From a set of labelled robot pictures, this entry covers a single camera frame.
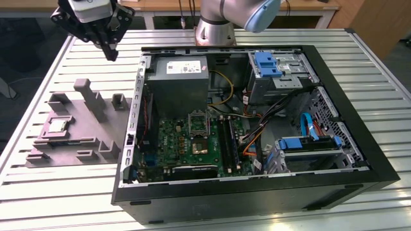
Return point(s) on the wooden cabinet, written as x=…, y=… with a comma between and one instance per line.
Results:
x=379, y=24

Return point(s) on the black open PC case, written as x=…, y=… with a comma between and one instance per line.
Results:
x=224, y=197

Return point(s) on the grey metal drive cage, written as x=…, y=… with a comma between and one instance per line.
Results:
x=285, y=83

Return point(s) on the grey plastic parts rack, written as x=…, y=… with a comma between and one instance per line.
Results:
x=86, y=125

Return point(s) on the green motherboard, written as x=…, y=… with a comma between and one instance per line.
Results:
x=173, y=144

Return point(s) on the hard disk in blue carrier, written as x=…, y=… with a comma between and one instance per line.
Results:
x=289, y=144

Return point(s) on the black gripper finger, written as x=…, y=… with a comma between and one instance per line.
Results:
x=68, y=26
x=122, y=21

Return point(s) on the CPU socket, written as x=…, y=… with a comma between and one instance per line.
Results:
x=200, y=148

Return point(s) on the grey metal disk bay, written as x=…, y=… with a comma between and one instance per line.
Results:
x=313, y=152

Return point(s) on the silver CPU green edge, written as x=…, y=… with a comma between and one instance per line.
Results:
x=56, y=125

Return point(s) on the dark RAM stick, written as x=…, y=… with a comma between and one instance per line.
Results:
x=65, y=143

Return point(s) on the grey power supply unit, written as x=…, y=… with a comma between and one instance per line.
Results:
x=178, y=93

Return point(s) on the wooden desk white legs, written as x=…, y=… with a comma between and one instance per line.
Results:
x=308, y=7

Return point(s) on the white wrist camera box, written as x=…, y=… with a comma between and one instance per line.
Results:
x=90, y=10

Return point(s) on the black RAM slot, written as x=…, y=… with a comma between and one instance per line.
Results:
x=225, y=144
x=233, y=144

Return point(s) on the black graphics card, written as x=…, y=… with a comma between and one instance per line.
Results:
x=192, y=172

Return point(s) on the blue plastic drive latch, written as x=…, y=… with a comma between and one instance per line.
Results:
x=264, y=65

